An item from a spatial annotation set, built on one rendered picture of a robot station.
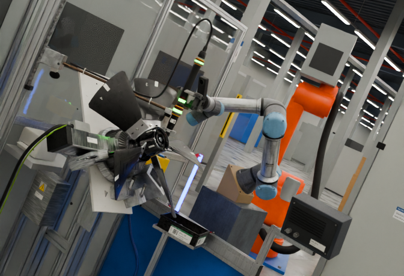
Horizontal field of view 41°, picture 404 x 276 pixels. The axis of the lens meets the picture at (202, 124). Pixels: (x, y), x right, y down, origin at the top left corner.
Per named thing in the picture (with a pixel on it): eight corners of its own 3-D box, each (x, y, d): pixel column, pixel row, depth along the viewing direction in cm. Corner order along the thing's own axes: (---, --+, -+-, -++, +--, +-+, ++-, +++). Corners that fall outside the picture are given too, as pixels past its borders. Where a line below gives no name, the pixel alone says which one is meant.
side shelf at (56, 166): (3, 148, 266) (5, 143, 266) (58, 158, 296) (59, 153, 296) (30, 169, 253) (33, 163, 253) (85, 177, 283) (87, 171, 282)
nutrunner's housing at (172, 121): (162, 134, 249) (202, 44, 246) (162, 134, 253) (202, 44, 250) (169, 138, 249) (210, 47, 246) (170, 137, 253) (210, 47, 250)
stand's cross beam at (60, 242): (44, 236, 260) (47, 229, 259) (50, 236, 263) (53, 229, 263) (67, 256, 249) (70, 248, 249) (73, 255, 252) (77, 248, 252)
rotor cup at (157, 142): (125, 133, 240) (148, 125, 234) (143, 130, 253) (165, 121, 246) (136, 164, 239) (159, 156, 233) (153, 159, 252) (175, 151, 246)
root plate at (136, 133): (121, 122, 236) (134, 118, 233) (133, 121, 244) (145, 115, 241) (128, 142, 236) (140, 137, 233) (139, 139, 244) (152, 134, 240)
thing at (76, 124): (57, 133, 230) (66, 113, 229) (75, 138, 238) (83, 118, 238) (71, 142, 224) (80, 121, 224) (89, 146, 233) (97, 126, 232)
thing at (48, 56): (36, 62, 246) (44, 44, 245) (41, 62, 253) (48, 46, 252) (57, 71, 246) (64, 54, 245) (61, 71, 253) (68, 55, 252)
